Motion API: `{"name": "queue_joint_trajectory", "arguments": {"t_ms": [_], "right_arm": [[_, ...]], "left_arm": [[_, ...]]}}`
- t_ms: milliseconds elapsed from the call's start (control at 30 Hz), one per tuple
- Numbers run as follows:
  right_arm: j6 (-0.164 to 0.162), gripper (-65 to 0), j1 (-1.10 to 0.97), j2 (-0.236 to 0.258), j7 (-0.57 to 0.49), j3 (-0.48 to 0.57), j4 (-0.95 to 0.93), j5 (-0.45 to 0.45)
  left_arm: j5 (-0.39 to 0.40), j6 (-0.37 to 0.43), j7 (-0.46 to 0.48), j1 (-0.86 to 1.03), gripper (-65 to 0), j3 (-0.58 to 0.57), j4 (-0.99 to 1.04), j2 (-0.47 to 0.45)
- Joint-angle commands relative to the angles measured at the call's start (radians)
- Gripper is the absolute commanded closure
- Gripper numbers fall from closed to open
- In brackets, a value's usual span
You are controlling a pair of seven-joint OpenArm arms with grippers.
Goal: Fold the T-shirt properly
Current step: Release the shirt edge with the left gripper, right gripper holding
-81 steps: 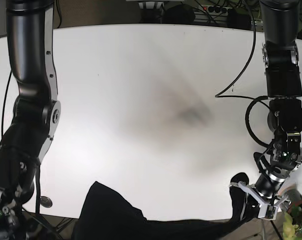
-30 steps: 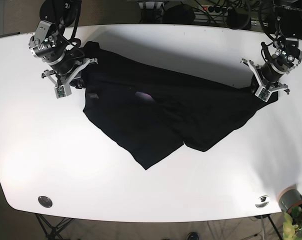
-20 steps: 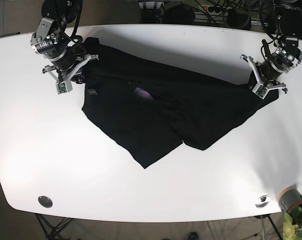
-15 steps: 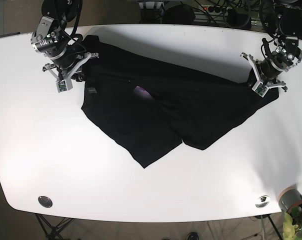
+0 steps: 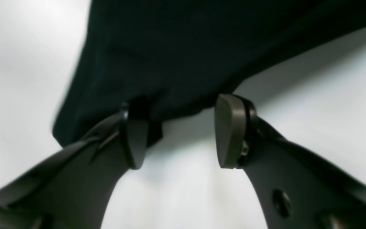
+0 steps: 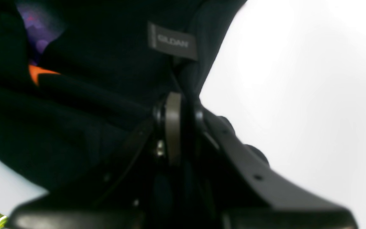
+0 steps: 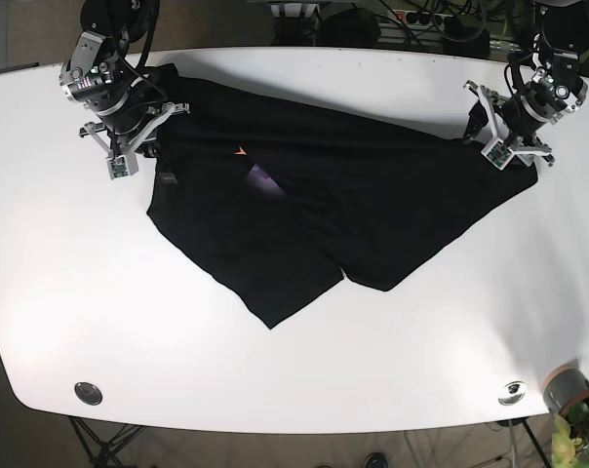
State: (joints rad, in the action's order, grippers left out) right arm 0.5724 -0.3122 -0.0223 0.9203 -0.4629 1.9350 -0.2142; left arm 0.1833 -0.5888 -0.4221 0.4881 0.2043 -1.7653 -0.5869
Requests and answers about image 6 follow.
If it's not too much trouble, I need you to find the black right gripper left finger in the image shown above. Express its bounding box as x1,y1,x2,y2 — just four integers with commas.
6,92,182,229

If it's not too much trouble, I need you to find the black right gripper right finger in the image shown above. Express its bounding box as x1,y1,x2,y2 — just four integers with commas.
194,106,358,229

